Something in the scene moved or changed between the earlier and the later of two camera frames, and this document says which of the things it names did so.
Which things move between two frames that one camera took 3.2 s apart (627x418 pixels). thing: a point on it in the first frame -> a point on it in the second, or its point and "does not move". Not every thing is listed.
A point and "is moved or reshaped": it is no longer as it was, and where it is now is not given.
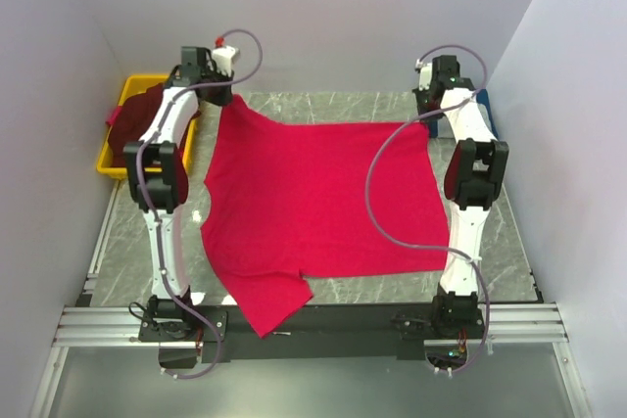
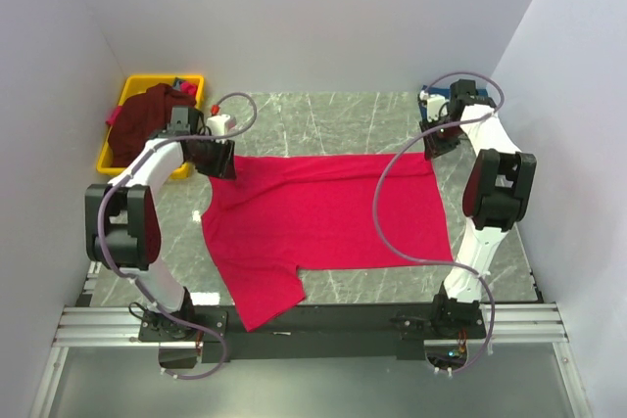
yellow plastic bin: (132, 84) does not move
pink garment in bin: (114, 115) does not move
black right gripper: (419, 95) -> (434, 149)
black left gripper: (226, 99) -> (223, 165)
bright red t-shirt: (286, 202) is moved or reshaped
